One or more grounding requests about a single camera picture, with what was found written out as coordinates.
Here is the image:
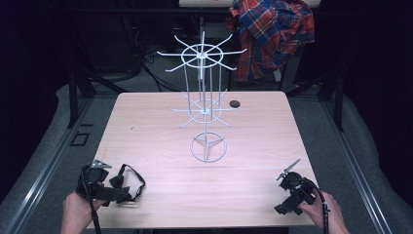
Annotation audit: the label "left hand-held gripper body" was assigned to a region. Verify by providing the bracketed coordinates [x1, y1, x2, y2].
[76, 160, 113, 201]

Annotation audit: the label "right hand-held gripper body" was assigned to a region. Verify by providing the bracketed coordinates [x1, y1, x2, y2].
[276, 158, 318, 216]

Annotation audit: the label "black bow tie with strap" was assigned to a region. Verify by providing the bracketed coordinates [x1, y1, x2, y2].
[108, 164, 146, 205]

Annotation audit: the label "white wire hook rack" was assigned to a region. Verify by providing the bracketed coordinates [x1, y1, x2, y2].
[156, 30, 247, 164]

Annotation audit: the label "person's right hand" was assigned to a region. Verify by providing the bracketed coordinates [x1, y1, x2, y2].
[297, 190, 351, 234]

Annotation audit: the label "person's left hand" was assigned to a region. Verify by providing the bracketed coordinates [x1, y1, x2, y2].
[61, 190, 108, 234]

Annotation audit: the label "red blue plaid shirt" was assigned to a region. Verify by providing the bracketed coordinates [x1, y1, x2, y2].
[226, 0, 316, 83]

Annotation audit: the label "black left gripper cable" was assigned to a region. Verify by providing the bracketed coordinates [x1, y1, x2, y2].
[81, 169, 102, 234]

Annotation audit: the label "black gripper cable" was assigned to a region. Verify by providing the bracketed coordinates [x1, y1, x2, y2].
[81, 169, 102, 234]
[300, 177, 331, 234]

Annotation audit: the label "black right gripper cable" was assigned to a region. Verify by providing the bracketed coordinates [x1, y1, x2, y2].
[300, 177, 331, 234]

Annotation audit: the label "grey metal floor rail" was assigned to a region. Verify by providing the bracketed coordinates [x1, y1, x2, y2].
[0, 97, 95, 234]
[320, 97, 395, 234]

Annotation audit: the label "black metal frame leg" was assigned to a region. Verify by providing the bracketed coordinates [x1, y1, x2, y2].
[66, 66, 128, 130]
[285, 62, 346, 133]

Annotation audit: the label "black floor cables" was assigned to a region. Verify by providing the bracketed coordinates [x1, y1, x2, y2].
[140, 45, 186, 93]

